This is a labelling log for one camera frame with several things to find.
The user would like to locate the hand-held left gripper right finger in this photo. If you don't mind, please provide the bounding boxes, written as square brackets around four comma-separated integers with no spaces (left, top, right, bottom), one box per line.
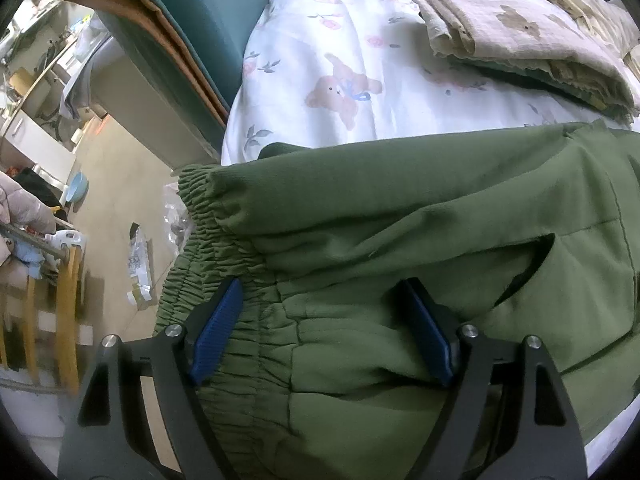
[395,278,588,480]

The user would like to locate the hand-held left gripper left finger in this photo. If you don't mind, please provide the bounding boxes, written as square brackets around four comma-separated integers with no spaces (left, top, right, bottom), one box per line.
[59,278,244,480]

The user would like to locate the green pants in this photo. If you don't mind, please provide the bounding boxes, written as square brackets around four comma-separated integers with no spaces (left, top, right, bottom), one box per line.
[152,121,640,480]

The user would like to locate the printed packet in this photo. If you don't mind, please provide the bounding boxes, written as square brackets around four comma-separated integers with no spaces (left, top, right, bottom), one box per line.
[126,222,166,307]

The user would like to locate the clear plastic bag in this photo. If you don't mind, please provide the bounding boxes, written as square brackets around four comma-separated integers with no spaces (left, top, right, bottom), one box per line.
[162,182,193,261]

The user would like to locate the wooden chair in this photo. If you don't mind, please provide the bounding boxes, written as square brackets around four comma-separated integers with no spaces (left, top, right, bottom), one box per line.
[0,220,87,397]

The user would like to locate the light blue cloth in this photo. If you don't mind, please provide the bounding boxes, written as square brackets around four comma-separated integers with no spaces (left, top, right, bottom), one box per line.
[14,240,49,279]

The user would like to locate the blue bowl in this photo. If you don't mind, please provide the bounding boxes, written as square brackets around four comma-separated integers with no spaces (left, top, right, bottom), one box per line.
[64,171,90,206]

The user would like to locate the pink padded jacket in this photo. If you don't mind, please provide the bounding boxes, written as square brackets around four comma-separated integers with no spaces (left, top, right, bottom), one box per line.
[0,170,58,237]

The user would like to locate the white drawer cabinet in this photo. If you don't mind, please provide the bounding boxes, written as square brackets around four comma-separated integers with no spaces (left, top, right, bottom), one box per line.
[0,105,77,182]

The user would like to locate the white floral bed sheet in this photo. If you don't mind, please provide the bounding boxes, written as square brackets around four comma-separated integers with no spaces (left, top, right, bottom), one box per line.
[220,0,640,480]

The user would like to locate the folded beige bear-print blanket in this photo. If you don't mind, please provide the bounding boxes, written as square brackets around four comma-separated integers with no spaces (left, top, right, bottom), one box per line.
[402,0,640,122]

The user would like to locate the orange cloth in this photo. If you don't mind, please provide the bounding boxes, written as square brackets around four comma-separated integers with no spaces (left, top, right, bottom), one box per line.
[45,0,232,127]

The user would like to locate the crumpled cream quilt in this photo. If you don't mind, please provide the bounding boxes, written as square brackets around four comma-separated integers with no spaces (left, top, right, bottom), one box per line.
[505,0,640,56]

